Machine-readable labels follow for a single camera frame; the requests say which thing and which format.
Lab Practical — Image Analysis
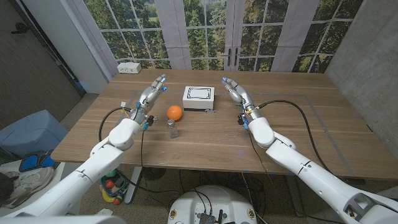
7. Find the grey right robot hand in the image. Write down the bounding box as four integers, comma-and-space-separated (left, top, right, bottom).
221, 77, 262, 121

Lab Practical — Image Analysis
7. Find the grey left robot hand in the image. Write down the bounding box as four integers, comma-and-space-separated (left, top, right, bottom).
129, 73, 167, 124

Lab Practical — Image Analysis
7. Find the orange ball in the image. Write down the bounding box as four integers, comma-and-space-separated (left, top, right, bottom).
166, 105, 183, 121

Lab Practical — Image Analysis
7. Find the clear glass salt shaker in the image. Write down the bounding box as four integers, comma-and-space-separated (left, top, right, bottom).
166, 119, 180, 139

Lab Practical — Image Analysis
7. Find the white power strip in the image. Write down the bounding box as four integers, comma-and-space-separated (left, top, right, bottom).
117, 62, 142, 75

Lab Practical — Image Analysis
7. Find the printed window backdrop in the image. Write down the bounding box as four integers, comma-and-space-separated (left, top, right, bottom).
67, 0, 364, 74

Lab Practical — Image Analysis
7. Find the round black fan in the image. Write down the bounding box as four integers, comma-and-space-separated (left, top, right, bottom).
142, 167, 167, 181

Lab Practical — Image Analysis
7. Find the white table leg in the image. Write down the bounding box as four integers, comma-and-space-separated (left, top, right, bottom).
124, 166, 143, 205

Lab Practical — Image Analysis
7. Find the basket of colourful toys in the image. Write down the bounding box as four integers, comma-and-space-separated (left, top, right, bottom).
99, 169, 129, 205

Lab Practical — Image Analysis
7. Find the white robot torso base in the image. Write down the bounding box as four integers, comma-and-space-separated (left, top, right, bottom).
167, 185, 258, 224

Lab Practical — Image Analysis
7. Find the grey table leg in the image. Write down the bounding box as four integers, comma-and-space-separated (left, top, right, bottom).
285, 179, 305, 218

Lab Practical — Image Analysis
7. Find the grey-blue storage bin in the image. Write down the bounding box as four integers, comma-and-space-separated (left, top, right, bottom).
0, 109, 69, 158

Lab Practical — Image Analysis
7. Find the blue and black pedal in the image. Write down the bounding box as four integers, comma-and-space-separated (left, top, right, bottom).
19, 149, 57, 172

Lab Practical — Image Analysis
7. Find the white sneaker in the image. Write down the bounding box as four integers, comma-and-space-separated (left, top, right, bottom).
2, 166, 55, 208

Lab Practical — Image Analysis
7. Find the white tray box black frame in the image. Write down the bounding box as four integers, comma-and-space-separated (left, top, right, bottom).
182, 86, 215, 111

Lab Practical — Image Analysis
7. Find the thin black cable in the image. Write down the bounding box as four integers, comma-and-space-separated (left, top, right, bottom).
139, 128, 181, 196
248, 129, 299, 216

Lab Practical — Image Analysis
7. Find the thick black cable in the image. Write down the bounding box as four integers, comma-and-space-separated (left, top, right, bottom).
256, 100, 340, 175
98, 106, 134, 142

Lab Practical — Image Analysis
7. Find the black door handle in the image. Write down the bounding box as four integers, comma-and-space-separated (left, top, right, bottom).
11, 22, 30, 34

